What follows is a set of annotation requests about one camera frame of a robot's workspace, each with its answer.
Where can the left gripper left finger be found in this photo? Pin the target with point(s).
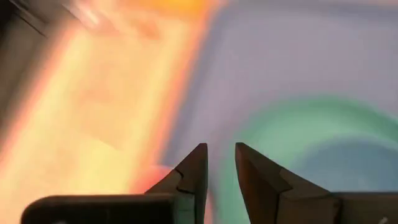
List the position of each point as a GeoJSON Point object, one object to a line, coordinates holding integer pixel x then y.
{"type": "Point", "coordinates": [192, 174]}

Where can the teal plastic plate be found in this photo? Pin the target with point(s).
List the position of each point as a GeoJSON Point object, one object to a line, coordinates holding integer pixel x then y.
{"type": "Point", "coordinates": [311, 124]}

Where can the blue plastic tray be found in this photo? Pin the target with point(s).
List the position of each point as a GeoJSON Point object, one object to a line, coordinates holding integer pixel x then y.
{"type": "Point", "coordinates": [280, 62]}

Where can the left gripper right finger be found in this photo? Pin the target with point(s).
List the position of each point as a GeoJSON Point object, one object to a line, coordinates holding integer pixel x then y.
{"type": "Point", "coordinates": [264, 193]}

